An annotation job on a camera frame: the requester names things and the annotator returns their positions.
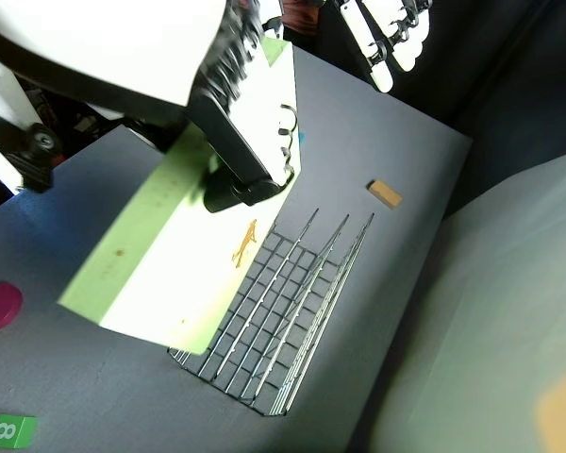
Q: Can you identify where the tan wooden block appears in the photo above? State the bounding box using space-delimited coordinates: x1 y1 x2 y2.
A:
368 178 404 210

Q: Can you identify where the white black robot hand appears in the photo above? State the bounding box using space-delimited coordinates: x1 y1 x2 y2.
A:
337 0 434 93
0 0 304 214

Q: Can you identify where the green cube with number eight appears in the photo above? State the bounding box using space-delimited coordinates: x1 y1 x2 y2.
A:
0 413 40 449

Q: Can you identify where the magenta round block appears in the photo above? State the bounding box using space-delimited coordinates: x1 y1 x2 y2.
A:
0 281 24 331

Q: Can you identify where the grey table cloth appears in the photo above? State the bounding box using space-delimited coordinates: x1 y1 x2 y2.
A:
0 46 475 453

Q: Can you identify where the wire metal rack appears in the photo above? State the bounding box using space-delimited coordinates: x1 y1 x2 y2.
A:
167 207 376 419

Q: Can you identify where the light green book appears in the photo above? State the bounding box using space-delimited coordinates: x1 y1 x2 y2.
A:
58 37 306 356

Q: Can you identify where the grey blurred padded surface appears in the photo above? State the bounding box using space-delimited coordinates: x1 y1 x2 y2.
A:
367 145 566 453

